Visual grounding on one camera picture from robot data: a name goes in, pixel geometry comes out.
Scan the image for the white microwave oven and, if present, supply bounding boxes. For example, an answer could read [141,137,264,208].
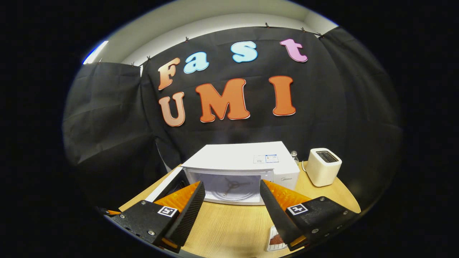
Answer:
[145,141,301,206]

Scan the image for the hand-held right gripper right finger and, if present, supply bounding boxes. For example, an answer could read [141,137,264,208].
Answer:
[259,179,360,252]

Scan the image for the white toaster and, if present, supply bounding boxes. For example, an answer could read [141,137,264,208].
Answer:
[306,148,342,187]

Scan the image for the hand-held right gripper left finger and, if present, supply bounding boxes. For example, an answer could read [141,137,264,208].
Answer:
[110,181,207,254]

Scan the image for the glass microwave turntable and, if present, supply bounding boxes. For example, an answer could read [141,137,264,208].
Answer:
[209,178,261,202]

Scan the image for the small white plate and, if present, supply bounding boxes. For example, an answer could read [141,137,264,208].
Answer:
[266,225,288,252]

